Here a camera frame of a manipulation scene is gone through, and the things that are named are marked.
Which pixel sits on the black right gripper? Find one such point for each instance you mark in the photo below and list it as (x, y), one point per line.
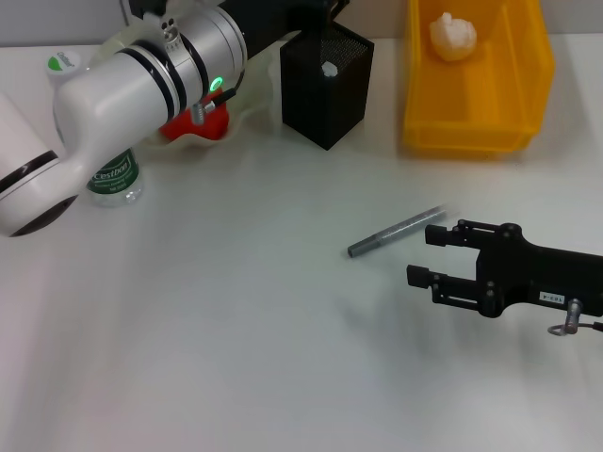
(527, 273)

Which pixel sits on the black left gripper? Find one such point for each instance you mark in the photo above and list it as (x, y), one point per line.
(278, 16)

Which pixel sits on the green pen white cap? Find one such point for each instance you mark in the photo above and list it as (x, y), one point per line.
(330, 69)

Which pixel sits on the white paper ball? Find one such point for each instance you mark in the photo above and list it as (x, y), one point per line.
(452, 35)

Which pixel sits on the clear water bottle green label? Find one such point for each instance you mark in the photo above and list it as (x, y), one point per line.
(113, 179)

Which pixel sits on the grey glitter pen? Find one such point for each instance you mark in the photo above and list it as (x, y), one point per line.
(396, 230)

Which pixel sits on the black mesh pen holder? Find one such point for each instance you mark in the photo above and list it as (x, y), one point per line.
(325, 113)

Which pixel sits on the translucent wavy glass fruit plate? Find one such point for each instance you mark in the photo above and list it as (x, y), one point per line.
(259, 85)

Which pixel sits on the yellow plastic bin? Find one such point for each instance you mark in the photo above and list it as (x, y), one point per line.
(476, 103)

